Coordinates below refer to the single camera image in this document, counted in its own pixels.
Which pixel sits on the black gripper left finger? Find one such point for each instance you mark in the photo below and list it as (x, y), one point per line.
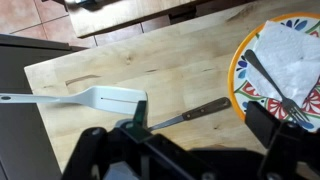
(140, 113)

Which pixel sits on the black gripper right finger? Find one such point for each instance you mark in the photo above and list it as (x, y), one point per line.
(261, 123)

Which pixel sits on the metal fork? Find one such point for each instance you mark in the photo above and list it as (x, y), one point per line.
(263, 71)

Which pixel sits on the colourful patterned plate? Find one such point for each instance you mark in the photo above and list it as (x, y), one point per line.
(310, 103)

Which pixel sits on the white paper napkin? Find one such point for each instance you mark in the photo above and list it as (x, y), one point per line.
(286, 56)

